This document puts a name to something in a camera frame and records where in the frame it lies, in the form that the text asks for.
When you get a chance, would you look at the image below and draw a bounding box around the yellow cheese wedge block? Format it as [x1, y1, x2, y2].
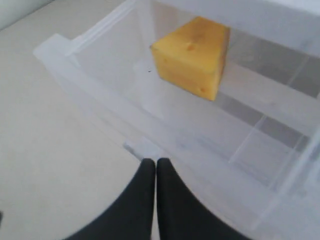
[150, 16, 231, 101]

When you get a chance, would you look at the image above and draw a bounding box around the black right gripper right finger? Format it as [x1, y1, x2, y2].
[156, 158, 248, 240]

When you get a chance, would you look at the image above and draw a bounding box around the clear drawer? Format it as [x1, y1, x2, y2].
[33, 0, 320, 240]

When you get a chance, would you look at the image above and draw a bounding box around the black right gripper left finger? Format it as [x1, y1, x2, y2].
[68, 158, 155, 240]

